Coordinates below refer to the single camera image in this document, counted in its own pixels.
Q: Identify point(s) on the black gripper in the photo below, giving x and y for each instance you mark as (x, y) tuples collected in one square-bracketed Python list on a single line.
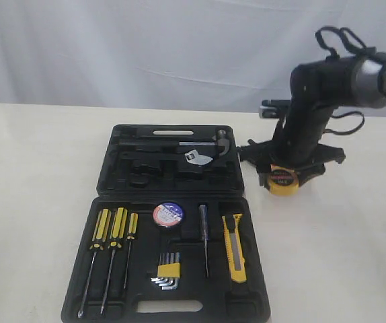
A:
[(295, 143)]

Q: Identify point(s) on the yellow tape measure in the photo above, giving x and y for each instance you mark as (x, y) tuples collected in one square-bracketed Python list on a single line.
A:
[(282, 181)]

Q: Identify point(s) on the pliers black orange handles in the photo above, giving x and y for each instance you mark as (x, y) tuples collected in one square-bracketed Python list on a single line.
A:
[(250, 153)]

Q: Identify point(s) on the yellow utility knife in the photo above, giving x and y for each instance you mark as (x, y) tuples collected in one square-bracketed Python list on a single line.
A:
[(236, 261)]

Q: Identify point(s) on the black electrical tape roll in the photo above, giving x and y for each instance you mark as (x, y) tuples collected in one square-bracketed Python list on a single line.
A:
[(168, 215)]

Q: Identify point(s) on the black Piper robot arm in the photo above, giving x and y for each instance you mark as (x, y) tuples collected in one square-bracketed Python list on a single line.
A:
[(357, 81)]

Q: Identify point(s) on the black plastic tool case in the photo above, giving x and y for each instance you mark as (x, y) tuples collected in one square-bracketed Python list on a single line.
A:
[(140, 185)]

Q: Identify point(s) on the blue test pen screwdriver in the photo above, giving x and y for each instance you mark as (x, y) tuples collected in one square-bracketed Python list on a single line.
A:
[(205, 234)]

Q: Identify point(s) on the white backdrop cloth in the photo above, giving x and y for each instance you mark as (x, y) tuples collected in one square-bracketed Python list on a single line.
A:
[(187, 55)]

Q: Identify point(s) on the hex key set yellow holder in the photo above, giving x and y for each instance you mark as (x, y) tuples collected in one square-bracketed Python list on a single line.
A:
[(168, 271)]

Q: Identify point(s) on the small yellow black screwdriver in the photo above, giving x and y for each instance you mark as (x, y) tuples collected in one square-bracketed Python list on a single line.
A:
[(131, 237)]

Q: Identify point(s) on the middle yellow black screwdriver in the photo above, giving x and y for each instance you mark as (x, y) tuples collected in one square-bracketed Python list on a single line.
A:
[(115, 241)]

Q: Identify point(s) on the large yellow black screwdriver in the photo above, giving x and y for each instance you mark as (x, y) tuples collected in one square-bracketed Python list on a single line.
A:
[(98, 241)]

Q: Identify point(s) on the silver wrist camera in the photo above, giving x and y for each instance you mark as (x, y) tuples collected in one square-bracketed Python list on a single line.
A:
[(274, 109)]

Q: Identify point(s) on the claw hammer black handle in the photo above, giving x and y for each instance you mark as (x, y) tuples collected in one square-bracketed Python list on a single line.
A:
[(220, 142)]

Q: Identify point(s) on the adjustable wrench black handle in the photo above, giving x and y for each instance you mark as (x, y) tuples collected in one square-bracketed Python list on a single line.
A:
[(192, 157)]

